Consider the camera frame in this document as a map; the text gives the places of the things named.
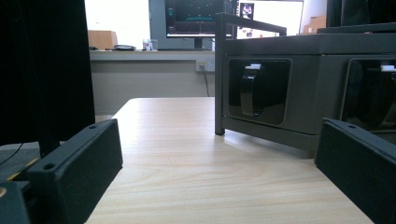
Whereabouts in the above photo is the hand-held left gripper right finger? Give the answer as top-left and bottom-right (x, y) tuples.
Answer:
(314, 117), (396, 224)

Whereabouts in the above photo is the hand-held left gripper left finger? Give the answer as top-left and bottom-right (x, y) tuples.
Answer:
(26, 119), (124, 224)

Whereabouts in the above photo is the dark gray corner rack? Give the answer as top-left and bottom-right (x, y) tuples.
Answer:
(214, 12), (396, 160)

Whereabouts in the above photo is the black curtain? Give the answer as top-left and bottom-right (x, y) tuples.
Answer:
(0, 0), (96, 147)
(326, 0), (396, 28)

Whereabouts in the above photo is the cardboard box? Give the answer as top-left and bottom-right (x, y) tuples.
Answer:
(87, 30), (119, 51)

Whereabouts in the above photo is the clear glass cup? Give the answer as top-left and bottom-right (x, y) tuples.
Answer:
(142, 38), (159, 51)

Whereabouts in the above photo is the white-screen monitor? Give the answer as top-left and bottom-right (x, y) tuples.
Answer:
(236, 0), (304, 40)

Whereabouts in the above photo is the dark-screen monitor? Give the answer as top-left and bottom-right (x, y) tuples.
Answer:
(163, 0), (238, 39)

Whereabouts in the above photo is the black outlet cable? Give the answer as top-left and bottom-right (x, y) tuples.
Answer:
(200, 66), (210, 98)

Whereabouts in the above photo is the white wall outlet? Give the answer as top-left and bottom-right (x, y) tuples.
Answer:
(195, 59), (216, 74)

